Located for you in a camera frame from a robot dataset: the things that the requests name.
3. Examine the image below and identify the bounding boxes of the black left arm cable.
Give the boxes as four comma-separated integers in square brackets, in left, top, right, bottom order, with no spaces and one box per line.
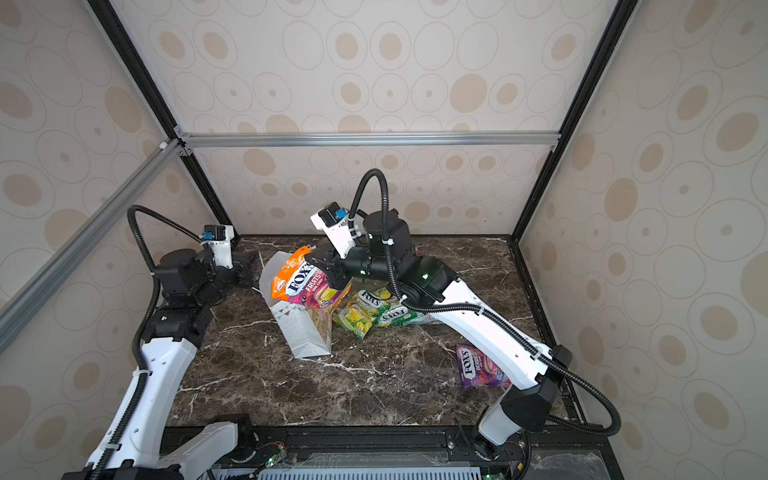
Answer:
[83,205,205,480]

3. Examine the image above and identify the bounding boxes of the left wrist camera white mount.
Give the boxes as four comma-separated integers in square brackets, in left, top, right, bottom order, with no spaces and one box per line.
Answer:
[201,225,235,270]

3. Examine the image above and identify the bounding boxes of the silver aluminium rail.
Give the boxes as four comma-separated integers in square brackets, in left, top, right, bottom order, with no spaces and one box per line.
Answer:
[1,139,181,350]
[181,131,560,148]

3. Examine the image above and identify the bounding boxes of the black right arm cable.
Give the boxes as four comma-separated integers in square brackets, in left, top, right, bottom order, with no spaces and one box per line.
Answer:
[347,168,622,437]

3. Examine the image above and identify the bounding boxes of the silver aluminium back rail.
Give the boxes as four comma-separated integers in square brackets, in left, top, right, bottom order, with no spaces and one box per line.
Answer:
[181,131,560,148]

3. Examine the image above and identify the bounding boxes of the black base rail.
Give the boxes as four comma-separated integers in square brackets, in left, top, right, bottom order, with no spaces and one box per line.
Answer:
[201,425,623,479]

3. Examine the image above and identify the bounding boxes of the black corner frame post right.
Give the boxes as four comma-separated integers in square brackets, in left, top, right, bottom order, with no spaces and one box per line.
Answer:
[511,0,640,242]

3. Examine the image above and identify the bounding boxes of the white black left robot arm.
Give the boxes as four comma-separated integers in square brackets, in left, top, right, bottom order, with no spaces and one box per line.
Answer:
[65,242,257,479]

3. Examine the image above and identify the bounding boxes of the yellow green Fox's candy bag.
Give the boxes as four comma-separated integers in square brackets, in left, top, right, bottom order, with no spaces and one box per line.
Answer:
[334,301,375,340]

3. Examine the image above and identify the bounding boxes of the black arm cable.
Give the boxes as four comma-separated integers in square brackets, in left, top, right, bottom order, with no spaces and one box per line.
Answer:
[347,168,622,437]
[83,205,205,480]

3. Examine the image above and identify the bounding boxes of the black corner frame post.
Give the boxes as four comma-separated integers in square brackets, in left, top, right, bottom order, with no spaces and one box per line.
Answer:
[85,0,232,224]
[511,0,640,242]

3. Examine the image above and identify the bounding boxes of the pink fruits Fox's candy bag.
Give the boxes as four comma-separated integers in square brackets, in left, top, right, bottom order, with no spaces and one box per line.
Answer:
[262,246,351,309]

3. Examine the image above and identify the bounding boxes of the silver aluminium left rail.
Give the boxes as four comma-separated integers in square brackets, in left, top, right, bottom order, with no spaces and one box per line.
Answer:
[1,139,181,350]

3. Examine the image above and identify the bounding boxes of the purple Fox's candy bag right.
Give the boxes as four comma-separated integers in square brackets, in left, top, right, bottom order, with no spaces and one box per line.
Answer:
[455,344,511,390]

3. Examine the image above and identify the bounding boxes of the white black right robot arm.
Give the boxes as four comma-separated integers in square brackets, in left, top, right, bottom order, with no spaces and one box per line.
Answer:
[306,203,571,446]

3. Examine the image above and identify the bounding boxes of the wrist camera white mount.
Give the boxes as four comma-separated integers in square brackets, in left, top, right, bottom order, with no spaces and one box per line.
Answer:
[201,225,235,270]
[310,202,361,259]

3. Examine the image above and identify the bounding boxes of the black corner frame post left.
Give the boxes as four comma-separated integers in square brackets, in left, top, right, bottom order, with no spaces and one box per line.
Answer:
[85,0,232,224]

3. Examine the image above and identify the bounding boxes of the white paper bag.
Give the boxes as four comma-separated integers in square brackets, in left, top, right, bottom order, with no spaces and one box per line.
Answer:
[258,251,332,359]

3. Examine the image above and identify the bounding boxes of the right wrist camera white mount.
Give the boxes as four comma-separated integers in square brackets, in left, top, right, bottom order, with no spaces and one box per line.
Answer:
[310,202,361,259]

